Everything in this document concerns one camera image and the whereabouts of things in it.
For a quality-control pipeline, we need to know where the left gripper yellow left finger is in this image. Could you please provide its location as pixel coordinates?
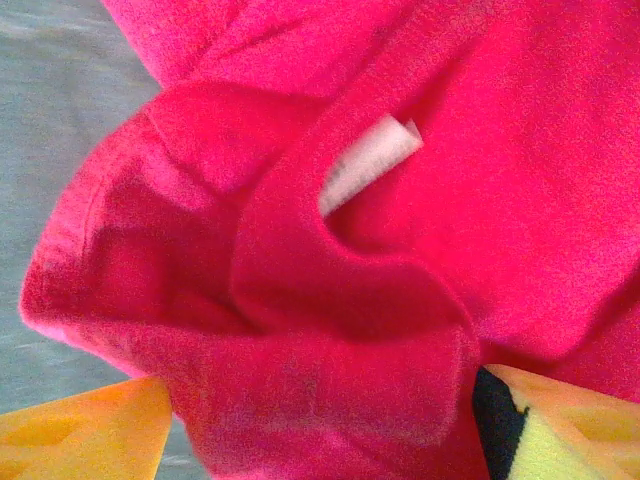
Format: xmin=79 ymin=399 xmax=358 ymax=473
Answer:
xmin=0 ymin=375 xmax=174 ymax=480

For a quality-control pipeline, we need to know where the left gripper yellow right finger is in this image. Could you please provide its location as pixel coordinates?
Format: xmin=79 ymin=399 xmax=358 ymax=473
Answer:
xmin=472 ymin=363 xmax=640 ymax=480

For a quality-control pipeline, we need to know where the red t-shirt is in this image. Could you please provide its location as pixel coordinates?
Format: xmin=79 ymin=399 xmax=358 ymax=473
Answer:
xmin=18 ymin=0 xmax=640 ymax=480

